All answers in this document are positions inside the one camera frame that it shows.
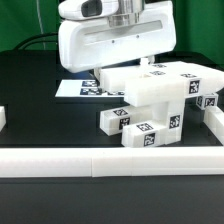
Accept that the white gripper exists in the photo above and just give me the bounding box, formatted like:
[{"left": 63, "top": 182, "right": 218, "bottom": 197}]
[{"left": 58, "top": 0, "right": 176, "bottom": 73}]

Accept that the white chair back frame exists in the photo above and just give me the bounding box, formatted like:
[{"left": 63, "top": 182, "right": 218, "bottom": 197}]
[{"left": 100, "top": 61, "right": 224, "bottom": 107}]

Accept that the white chair seat panel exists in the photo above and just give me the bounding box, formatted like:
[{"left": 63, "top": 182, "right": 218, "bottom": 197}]
[{"left": 133, "top": 99, "right": 186, "bottom": 146}]

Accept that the white base tag plate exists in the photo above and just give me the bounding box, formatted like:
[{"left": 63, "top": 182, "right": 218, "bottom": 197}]
[{"left": 56, "top": 80, "right": 124, "bottom": 97}]

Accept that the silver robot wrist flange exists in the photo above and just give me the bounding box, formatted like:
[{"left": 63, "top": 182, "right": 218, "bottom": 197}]
[{"left": 108, "top": 0, "right": 145, "bottom": 27}]

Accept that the white threaded peg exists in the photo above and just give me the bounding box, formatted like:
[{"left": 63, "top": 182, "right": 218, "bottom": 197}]
[{"left": 140, "top": 57, "right": 149, "bottom": 66}]

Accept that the small tagged cube right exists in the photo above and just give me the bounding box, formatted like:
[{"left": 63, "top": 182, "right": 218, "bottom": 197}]
[{"left": 196, "top": 93, "right": 219, "bottom": 110}]

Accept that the black cable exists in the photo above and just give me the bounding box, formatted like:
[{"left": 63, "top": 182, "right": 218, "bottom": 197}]
[{"left": 13, "top": 31, "right": 60, "bottom": 51}]

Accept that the white fence left rail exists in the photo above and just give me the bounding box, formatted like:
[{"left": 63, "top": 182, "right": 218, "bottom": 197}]
[{"left": 0, "top": 106, "right": 6, "bottom": 132}]

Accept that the white fence wall rail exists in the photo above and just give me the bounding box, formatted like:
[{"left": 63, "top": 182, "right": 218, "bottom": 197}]
[{"left": 0, "top": 147, "right": 224, "bottom": 178}]

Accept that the white fence right rail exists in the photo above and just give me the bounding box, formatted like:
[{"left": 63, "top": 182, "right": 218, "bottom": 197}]
[{"left": 204, "top": 106, "right": 224, "bottom": 146}]

